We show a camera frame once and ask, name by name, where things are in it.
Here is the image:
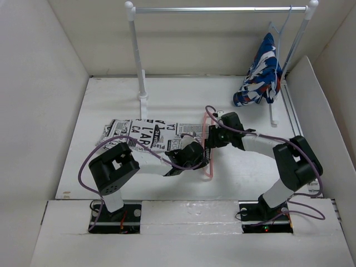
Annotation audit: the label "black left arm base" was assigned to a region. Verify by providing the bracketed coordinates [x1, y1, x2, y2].
[88, 200, 142, 235]

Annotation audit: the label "newspaper print trousers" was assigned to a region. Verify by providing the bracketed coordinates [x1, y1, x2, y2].
[96, 119, 208, 154]

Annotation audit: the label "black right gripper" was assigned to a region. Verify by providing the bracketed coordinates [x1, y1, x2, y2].
[205, 123, 232, 148]

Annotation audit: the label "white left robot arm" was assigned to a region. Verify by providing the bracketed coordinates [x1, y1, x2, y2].
[88, 141, 209, 221]

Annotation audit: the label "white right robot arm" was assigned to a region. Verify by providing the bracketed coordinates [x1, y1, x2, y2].
[205, 106, 323, 221]

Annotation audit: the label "light blue clothes hanger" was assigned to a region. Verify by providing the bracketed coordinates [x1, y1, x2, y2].
[269, 5, 301, 83]

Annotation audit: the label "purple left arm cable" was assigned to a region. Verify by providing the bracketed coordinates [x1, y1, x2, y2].
[77, 133, 206, 231]

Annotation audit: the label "blue patterned garment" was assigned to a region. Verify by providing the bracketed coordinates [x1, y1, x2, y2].
[233, 33, 282, 107]

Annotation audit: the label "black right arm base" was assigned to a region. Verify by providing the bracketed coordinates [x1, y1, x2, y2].
[235, 201, 293, 234]

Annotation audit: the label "aluminium rail right side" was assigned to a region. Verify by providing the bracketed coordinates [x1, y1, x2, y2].
[280, 80, 303, 136]

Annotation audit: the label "pink clothes hanger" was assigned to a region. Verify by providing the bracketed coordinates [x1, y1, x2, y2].
[201, 112, 214, 182]

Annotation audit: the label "white clothes rack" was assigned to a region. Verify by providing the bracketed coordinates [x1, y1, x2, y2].
[125, 1, 319, 119]

